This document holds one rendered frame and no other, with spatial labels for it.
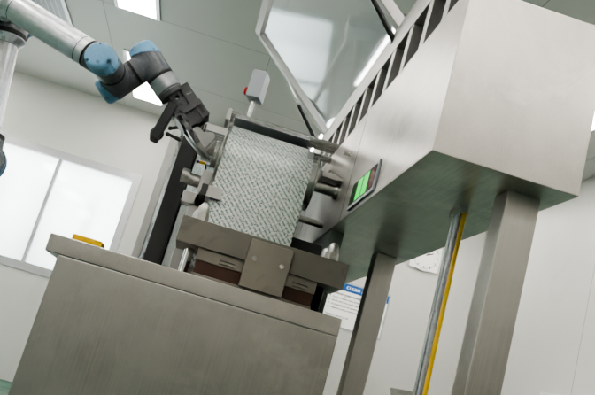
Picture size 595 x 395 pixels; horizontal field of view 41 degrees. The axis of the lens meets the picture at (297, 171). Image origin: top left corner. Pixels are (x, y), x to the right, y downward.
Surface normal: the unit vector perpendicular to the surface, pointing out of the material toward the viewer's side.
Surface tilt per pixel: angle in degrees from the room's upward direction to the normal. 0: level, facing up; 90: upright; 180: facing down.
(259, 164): 90
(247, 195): 90
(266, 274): 90
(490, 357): 90
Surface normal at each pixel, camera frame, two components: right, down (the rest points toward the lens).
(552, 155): 0.14, -0.22
